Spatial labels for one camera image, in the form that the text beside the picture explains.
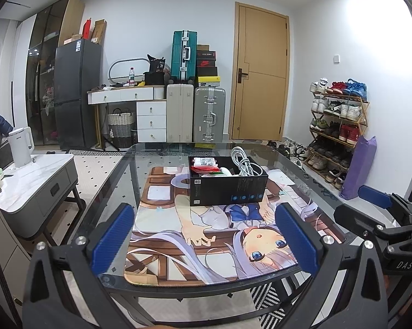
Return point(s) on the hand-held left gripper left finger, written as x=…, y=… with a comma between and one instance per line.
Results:
x=113, y=240

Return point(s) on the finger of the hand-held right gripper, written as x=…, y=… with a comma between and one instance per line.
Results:
x=356, y=221
x=373, y=195

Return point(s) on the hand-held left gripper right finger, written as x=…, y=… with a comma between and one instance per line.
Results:
x=296, y=236

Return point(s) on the black cardboard box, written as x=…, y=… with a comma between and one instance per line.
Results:
x=226, y=192

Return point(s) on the green medicine packet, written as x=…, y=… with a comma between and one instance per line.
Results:
x=218, y=171

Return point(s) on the clear zip bag red strip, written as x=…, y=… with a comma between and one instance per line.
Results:
x=204, y=164

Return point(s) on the purple fabric bag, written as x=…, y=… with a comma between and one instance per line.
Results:
x=360, y=168

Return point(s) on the pile of assorted shoes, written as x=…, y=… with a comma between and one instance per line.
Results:
x=288, y=150

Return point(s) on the wooden shoe rack with shoes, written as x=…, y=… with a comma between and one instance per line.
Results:
x=346, y=109

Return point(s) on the printed anime desk mat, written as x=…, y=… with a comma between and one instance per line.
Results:
x=206, y=226

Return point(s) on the grey side table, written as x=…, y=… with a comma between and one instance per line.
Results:
x=38, y=185

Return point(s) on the grey cabinet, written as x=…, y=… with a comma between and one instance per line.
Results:
x=4, y=264

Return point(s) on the woven laundry basket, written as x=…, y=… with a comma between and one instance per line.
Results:
x=121, y=126

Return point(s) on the white electric kettle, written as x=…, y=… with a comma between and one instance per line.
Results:
x=19, y=147

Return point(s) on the white desk with drawers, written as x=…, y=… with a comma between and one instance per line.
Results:
x=151, y=109

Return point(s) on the beige suitcase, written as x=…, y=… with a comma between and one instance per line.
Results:
x=180, y=113

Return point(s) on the black refrigerator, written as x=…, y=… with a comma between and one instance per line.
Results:
x=77, y=92

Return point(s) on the white ribbed container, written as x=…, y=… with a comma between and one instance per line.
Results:
x=159, y=93

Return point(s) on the silver suitcase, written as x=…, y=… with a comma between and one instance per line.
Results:
x=209, y=109

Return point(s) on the plastic water bottle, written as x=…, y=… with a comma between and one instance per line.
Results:
x=132, y=77

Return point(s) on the black storage box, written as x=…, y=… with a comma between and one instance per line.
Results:
x=154, y=78

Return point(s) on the oval mirror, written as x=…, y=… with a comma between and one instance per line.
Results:
x=115, y=67

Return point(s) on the wooden door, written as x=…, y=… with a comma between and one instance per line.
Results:
x=260, y=58

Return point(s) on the dark glass door wardrobe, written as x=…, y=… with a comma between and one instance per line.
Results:
x=45, y=75

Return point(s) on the black paper bag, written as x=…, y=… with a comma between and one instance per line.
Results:
x=156, y=64

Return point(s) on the teal suitcase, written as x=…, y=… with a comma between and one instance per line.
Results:
x=178, y=58

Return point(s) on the stack of shoe boxes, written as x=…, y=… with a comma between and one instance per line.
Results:
x=207, y=65

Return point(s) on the flat cardboard box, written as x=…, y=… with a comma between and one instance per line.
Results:
x=73, y=39

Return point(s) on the tall brown cardboard box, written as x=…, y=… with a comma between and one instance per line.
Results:
x=98, y=32

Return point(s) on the red box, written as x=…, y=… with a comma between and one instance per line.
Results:
x=87, y=29

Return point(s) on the glass table black frame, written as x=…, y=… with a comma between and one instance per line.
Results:
x=141, y=157

